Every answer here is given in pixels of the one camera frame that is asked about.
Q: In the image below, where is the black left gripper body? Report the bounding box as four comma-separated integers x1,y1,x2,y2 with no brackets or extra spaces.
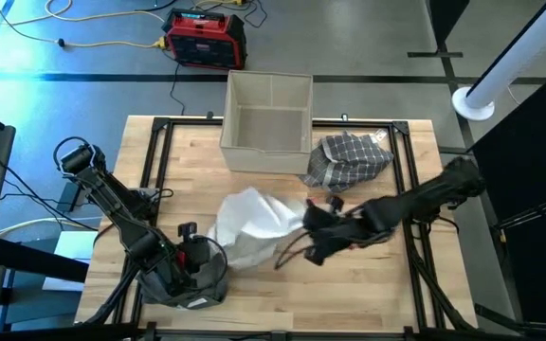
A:
173,221,213,285

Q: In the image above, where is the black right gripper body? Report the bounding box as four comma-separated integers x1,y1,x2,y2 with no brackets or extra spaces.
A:
304,194,389,267

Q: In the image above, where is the dark grey towel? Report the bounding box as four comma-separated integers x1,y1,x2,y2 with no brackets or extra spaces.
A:
136,244,230,311

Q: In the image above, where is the white towel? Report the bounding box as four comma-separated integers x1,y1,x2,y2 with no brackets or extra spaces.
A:
206,185,313,272

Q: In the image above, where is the grey checked towel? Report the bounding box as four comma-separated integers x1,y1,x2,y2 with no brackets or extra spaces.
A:
299,131,395,193

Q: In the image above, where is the beige fabric bin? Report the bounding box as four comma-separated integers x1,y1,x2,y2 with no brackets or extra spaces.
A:
218,69,315,176

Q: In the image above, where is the red black power station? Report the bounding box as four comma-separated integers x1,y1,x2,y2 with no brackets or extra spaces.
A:
162,8,248,74

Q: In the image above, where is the black partition panel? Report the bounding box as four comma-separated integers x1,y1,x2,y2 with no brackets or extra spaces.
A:
470,59,546,328

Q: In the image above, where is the black floor stand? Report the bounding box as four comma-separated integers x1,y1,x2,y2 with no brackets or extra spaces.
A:
406,0,472,60

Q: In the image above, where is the white tower fan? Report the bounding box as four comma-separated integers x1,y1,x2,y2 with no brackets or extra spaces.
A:
450,0,546,122

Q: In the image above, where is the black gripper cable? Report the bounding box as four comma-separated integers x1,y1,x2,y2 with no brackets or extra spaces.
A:
274,230,313,272
205,235,230,286

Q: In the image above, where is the black metal table frame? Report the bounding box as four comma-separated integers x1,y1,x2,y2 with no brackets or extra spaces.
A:
76,112,481,341

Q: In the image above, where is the white floor cable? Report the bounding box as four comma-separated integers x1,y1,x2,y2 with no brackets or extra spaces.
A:
0,215,104,238

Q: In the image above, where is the black power station cable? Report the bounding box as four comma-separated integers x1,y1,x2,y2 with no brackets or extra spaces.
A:
167,49,187,117

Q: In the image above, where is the black floor cable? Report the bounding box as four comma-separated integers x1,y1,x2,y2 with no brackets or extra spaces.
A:
0,141,99,233

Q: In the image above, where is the black cable bundle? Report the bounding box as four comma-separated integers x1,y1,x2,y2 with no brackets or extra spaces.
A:
242,0,269,28

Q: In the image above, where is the yellow extension cable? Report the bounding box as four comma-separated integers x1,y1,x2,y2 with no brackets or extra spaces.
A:
0,0,168,51

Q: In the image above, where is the cream floor cable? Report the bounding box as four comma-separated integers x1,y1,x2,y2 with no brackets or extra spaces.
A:
0,0,166,27

